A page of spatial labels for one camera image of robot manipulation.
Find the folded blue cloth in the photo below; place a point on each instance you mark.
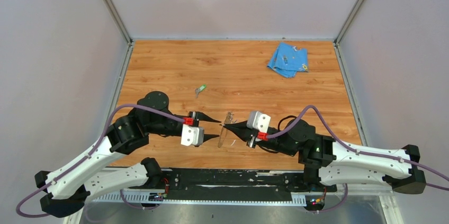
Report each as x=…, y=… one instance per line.
x=288, y=60

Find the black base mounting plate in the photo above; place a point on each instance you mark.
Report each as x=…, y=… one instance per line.
x=234, y=184

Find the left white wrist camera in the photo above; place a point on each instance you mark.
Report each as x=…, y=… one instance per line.
x=192, y=136

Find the key with green tag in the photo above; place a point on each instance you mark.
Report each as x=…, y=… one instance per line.
x=199, y=90

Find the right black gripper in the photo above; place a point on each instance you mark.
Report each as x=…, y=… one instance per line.
x=240, y=129

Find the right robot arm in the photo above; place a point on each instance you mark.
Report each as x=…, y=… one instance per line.
x=328, y=162

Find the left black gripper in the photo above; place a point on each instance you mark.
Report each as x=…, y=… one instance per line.
x=201, y=116

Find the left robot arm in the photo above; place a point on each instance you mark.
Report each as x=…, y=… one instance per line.
x=70, y=187

